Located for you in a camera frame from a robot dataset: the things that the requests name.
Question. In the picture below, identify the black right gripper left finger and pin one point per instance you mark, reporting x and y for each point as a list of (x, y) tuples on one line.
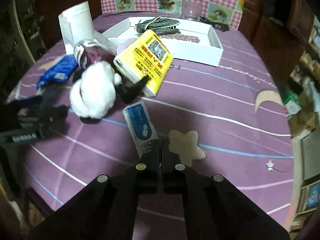
[(149, 177)]

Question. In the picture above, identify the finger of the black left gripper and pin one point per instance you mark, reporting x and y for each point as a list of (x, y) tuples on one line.
[(47, 113), (128, 94)]

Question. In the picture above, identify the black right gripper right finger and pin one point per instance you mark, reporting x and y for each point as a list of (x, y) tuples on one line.
[(171, 178)]

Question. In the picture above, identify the white panda plush toy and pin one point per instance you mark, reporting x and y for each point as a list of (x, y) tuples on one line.
[(93, 92)]

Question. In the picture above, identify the blue white tissue packet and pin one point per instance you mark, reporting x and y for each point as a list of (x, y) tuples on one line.
[(140, 126)]

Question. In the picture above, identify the yellow QR code packet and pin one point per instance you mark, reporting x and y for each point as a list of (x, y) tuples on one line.
[(146, 56)]

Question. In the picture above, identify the blue foil sachet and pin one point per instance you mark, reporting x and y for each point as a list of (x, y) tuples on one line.
[(59, 72)]

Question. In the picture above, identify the purple cotton pads pack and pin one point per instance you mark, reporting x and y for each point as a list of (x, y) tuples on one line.
[(88, 52)]

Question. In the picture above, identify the pink glittery sponge pad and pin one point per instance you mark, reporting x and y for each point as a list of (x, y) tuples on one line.
[(181, 37)]

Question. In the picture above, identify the grey plaid fabric pouch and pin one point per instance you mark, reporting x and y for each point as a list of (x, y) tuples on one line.
[(159, 25)]

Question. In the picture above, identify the white shallow cardboard box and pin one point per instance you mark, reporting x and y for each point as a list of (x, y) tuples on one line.
[(208, 51)]

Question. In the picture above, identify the clear drinking glass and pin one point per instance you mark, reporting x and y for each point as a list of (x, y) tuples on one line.
[(191, 10)]

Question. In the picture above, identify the green white carton box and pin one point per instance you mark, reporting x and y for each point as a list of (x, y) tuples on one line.
[(291, 103)]

